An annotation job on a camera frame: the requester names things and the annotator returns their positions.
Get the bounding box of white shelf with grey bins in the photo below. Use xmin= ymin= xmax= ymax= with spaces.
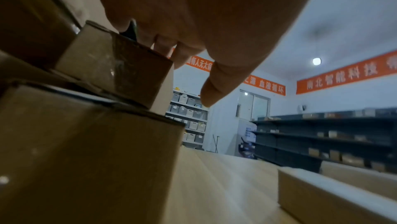
xmin=165 ymin=89 xmax=209 ymax=149

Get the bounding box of large brown cardboard box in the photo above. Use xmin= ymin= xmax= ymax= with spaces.
xmin=0 ymin=78 xmax=187 ymax=224

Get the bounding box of blue standing sign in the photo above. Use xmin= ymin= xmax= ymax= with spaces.
xmin=237 ymin=120 xmax=258 ymax=158

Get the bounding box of glass sliding window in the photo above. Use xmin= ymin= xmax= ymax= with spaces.
xmin=237 ymin=89 xmax=271 ymax=121

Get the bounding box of long orange wall banner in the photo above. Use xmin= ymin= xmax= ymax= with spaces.
xmin=169 ymin=46 xmax=287 ymax=97

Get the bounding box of black handheld tool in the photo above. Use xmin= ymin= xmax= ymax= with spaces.
xmin=119 ymin=19 xmax=139 ymax=41

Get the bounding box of dark metal shelf rack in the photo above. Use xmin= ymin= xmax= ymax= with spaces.
xmin=249 ymin=107 xmax=397 ymax=174

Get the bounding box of small taped cardboard box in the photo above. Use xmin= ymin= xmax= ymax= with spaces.
xmin=55 ymin=20 xmax=175 ymax=110

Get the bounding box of orange banner with white lettering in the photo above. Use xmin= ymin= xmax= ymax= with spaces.
xmin=295 ymin=50 xmax=397 ymax=95

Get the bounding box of person's left hand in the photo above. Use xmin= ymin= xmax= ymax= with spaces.
xmin=85 ymin=0 xmax=325 ymax=107

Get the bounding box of dark brown cardboard box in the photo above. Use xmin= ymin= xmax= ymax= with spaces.
xmin=0 ymin=0 xmax=85 ymax=70

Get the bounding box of long pale cardboard box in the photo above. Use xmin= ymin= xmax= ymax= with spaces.
xmin=277 ymin=167 xmax=397 ymax=224

